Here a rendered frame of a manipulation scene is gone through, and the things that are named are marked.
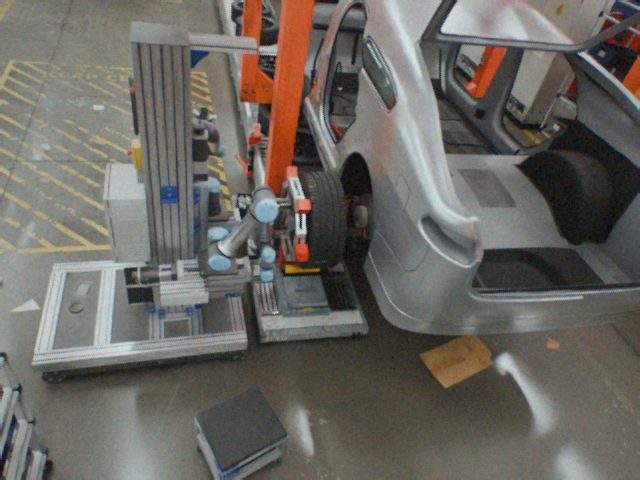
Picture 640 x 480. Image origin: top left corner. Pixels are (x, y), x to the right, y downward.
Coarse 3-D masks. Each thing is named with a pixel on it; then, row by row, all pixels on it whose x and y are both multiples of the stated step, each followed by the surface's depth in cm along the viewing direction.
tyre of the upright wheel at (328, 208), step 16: (304, 176) 306; (320, 176) 307; (336, 176) 310; (320, 192) 296; (336, 192) 300; (320, 208) 293; (336, 208) 295; (320, 224) 292; (336, 224) 295; (320, 240) 295; (336, 240) 298; (320, 256) 302; (336, 256) 306
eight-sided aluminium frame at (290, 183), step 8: (288, 184) 313; (296, 184) 309; (288, 192) 334; (296, 200) 295; (280, 208) 342; (296, 216) 294; (304, 216) 295; (296, 224) 294; (304, 224) 295; (280, 232) 343; (288, 232) 343; (296, 232) 294; (304, 232) 295; (280, 240) 342; (288, 240) 340; (296, 240) 297; (304, 240) 298; (288, 248) 338; (288, 256) 319
